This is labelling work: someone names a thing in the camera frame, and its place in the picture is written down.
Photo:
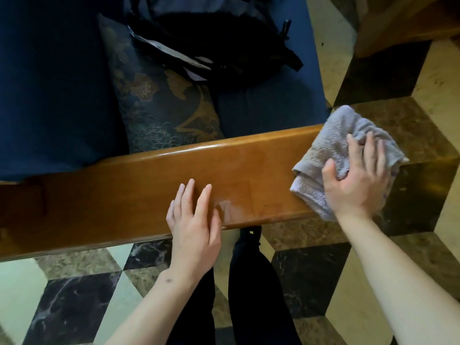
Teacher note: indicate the glossy wooden sofa rail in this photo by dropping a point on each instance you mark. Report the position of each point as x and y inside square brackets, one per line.
[107, 197]

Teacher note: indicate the dark blue sofa cushion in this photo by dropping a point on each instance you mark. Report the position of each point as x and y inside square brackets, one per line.
[50, 86]

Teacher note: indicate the person's right thumb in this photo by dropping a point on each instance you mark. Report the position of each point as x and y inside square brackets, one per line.
[331, 170]

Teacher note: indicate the person's left forearm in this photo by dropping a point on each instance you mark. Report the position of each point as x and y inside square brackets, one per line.
[154, 312]

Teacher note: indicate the light wooden furniture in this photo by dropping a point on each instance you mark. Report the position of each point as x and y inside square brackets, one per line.
[399, 21]

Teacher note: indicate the person's right hand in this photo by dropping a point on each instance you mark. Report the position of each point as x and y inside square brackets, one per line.
[359, 190]

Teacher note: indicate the person's leg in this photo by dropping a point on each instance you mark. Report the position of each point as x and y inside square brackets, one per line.
[255, 291]
[197, 316]

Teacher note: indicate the person's right leg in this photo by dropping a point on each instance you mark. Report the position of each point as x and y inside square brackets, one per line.
[255, 291]

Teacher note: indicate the grey paper tag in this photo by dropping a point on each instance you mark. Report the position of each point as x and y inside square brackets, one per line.
[169, 53]

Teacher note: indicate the grey terry cloth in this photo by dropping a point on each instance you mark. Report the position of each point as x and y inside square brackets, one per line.
[334, 140]

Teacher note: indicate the person's left leg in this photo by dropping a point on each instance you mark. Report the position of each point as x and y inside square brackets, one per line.
[197, 316]

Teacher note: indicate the person's right forearm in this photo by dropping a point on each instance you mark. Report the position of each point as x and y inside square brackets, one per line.
[399, 283]

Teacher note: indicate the person's left hand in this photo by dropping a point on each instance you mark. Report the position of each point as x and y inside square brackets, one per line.
[194, 240]

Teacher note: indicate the person's left middle finger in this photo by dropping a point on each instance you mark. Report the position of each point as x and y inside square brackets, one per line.
[188, 196]

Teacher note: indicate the person's left little finger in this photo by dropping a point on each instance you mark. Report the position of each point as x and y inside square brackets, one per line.
[170, 214]

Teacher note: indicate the person's right middle finger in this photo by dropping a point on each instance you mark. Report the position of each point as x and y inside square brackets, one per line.
[370, 150]

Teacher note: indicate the black bag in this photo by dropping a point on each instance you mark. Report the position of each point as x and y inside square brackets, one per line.
[230, 43]

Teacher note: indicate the dark floral patterned pillow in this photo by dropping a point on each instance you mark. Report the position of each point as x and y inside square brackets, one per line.
[154, 107]

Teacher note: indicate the person's left thumb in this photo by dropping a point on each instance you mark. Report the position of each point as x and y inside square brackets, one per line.
[216, 226]

